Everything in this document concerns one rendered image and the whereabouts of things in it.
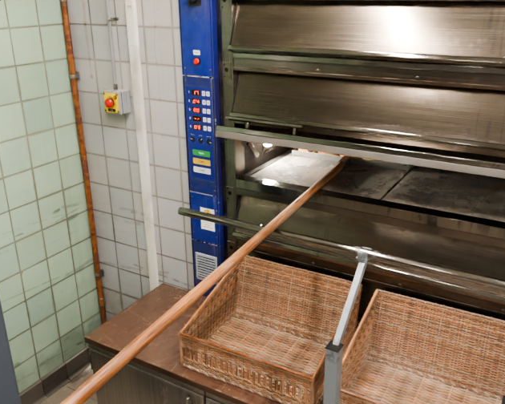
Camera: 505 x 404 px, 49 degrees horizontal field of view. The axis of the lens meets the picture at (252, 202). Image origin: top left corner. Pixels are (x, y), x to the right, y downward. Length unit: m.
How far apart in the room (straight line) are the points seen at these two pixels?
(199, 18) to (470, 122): 1.07
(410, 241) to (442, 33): 0.74
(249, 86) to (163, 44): 0.43
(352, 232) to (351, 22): 0.78
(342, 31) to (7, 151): 1.50
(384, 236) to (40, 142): 1.59
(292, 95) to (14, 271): 1.50
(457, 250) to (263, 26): 1.07
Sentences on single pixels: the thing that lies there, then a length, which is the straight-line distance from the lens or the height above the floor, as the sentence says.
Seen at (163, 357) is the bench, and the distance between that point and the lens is 2.31.
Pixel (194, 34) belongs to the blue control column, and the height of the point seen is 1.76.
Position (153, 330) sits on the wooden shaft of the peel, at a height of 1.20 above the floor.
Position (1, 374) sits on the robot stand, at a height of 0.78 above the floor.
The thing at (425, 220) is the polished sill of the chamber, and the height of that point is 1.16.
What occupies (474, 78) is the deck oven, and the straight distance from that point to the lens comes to 1.93.
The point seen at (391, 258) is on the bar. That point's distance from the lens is 1.74.
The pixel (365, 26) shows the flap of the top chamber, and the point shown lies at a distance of 2.00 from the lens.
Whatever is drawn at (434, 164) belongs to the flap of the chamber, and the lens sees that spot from 1.85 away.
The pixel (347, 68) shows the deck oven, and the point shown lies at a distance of 2.04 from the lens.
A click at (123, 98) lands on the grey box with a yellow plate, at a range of 2.57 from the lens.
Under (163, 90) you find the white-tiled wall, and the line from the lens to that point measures 2.47.
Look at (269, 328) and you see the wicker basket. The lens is 2.41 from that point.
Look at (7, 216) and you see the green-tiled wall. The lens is 2.70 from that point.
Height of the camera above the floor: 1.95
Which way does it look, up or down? 21 degrees down
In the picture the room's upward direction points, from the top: 1 degrees counter-clockwise
